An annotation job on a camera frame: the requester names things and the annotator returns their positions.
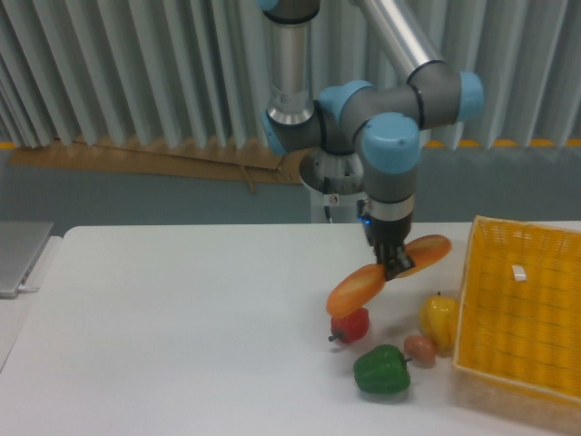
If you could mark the yellow bell pepper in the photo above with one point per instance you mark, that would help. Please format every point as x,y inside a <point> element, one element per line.
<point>438,318</point>

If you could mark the long baguette bread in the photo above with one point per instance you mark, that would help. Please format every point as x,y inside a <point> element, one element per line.
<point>365,283</point>

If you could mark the green bell pepper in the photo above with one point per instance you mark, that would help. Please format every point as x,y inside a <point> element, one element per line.
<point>382,371</point>

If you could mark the red bell pepper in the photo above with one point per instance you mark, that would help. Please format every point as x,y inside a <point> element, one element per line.
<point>350,328</point>

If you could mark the silver laptop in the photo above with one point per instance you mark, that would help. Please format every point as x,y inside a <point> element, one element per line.
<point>22,243</point>

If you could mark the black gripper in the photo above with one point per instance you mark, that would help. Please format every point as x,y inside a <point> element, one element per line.
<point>386,226</point>

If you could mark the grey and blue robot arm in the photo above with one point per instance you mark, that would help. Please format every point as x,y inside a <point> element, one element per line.
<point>381,127</point>

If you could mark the yellow woven basket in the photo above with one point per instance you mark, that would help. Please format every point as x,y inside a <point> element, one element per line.
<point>521,336</point>

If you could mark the brown egg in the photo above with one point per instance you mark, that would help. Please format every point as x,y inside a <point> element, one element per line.
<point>421,350</point>

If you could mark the brown cardboard sheet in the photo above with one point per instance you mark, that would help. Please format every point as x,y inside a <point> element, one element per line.
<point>252,164</point>

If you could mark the white tag in basket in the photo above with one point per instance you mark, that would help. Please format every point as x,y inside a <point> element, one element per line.
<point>519,273</point>

